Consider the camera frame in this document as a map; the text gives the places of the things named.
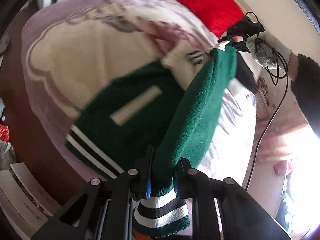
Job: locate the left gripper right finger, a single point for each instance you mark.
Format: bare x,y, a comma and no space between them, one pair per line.
222,209

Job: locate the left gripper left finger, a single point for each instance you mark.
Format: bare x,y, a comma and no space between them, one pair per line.
102,209

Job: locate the green varsity jacket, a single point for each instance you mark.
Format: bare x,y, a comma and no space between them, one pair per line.
173,109

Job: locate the black sleeved right forearm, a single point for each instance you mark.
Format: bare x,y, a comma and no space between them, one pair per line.
306,90

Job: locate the white gloved right hand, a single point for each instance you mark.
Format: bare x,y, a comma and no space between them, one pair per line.
268,51

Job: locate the red garment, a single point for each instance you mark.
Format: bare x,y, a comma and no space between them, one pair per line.
217,15

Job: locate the white slatted board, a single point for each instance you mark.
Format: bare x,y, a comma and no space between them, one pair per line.
24,202

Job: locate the floral fleece blanket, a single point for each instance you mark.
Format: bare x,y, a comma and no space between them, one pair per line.
74,49

